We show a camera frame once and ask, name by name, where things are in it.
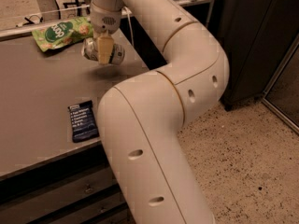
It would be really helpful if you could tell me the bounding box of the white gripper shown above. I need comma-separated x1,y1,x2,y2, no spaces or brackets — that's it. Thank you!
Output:
90,5,121,64

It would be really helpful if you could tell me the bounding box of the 7up soda can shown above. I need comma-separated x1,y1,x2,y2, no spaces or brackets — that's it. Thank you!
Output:
81,37,125,65

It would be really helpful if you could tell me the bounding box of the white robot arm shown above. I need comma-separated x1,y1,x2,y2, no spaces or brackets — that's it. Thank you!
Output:
91,0,229,224

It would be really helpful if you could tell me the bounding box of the green snack bag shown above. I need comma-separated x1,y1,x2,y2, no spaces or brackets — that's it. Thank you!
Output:
32,17,93,52

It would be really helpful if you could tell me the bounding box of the dark blue snack bar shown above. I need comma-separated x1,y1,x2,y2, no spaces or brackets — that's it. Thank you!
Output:
68,100,99,143

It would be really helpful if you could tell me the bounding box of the grey drawer cabinet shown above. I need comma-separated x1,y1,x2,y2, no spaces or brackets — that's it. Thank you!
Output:
0,142,135,224

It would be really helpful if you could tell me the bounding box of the dark cabinet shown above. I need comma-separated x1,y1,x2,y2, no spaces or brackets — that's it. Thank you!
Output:
208,0,299,110

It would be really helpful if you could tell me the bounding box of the white cable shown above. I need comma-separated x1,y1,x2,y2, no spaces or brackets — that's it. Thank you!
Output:
122,6,135,49

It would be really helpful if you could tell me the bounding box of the grey metal rail frame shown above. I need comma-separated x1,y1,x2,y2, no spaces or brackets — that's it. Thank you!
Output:
0,0,219,42

